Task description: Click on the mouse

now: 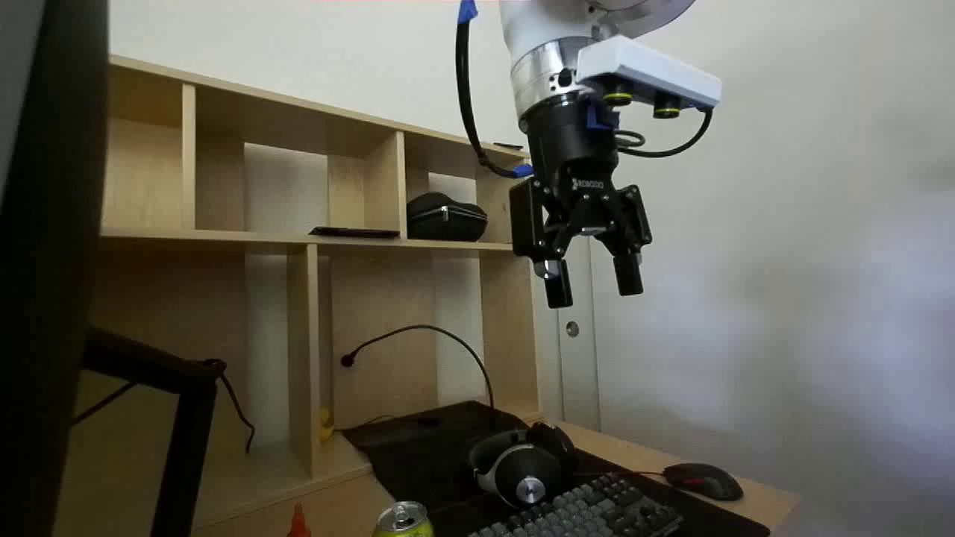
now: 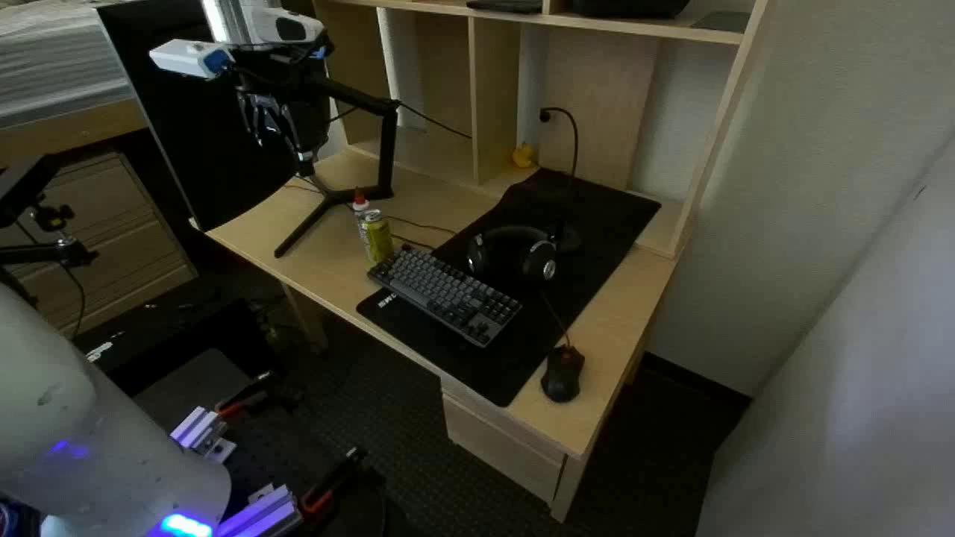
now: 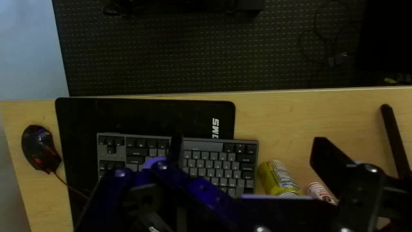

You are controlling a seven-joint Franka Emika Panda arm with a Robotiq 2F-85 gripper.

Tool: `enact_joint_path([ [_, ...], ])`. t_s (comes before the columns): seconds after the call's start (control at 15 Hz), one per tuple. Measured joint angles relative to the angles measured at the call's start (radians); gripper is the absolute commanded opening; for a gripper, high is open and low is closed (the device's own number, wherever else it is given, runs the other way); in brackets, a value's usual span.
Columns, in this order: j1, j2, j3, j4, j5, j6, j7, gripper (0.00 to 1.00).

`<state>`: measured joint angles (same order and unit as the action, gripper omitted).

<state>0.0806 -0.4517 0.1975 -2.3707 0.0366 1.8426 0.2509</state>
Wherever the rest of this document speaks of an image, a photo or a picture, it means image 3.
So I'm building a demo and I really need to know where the grey mechanical keyboard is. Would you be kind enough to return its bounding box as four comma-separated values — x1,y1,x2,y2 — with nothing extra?
97,133,259,197

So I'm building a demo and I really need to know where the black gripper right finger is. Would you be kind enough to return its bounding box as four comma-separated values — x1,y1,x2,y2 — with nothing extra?
242,164,412,232

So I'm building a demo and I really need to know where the black mouse cable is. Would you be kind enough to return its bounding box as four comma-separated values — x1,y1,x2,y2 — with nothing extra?
50,169,93,201

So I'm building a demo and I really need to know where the black desk mat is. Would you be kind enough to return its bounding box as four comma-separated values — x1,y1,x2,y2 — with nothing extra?
54,97,237,227

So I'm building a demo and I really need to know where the black computer mouse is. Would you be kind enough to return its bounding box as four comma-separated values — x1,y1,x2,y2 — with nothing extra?
21,125,62,174

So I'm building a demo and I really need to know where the white red small bottle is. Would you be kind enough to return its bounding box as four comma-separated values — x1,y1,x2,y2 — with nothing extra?
305,182,336,205

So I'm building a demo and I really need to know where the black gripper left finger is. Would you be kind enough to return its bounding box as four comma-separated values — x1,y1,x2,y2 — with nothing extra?
75,158,241,232

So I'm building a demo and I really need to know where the yellow-green drink can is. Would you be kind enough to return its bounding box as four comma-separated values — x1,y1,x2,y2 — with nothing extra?
258,160,300,196

